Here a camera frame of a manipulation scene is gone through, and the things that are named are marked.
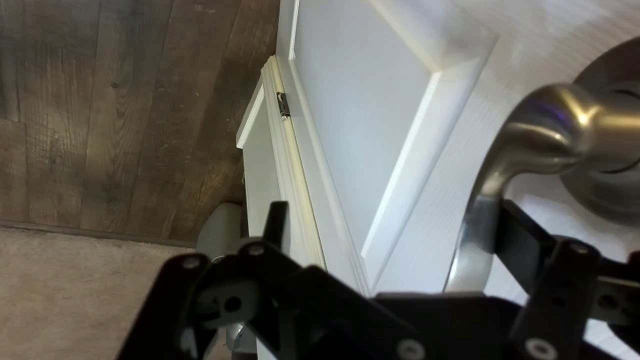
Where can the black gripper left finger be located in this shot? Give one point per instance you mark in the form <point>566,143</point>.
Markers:
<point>298,313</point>

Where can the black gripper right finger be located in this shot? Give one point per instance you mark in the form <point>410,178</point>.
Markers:
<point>569,282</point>

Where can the silver door lever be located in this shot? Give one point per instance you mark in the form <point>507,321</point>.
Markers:
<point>585,131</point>

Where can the white door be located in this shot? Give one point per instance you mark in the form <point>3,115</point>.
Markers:
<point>392,107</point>

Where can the metal door hinge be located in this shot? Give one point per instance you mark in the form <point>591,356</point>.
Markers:
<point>282,105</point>

